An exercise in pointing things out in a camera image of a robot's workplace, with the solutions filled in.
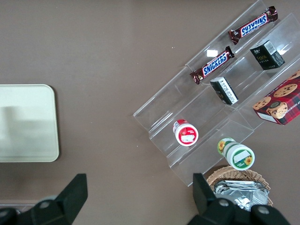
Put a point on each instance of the Snickers chocolate bar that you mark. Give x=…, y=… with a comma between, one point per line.
x=213, y=66
x=254, y=25

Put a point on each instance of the green lid yogurt cup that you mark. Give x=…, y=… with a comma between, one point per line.
x=239, y=155

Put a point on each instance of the red tartan cookie box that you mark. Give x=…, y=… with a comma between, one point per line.
x=281, y=103

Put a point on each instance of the beige plastic tray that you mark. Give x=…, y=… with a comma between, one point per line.
x=28, y=124

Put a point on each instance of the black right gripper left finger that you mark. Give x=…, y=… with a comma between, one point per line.
x=70, y=199

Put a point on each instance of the small black box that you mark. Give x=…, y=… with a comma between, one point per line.
x=225, y=91
x=267, y=56

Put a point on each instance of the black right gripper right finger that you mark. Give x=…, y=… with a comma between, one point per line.
x=206, y=204

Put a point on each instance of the red lid yogurt cup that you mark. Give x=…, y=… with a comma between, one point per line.
x=187, y=134

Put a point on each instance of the light wicker basket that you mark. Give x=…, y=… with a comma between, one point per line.
x=234, y=174

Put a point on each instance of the clear acrylic step shelf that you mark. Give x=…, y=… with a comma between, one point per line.
x=168, y=105

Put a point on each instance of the silver foil container stack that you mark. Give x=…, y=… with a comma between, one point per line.
x=243, y=197

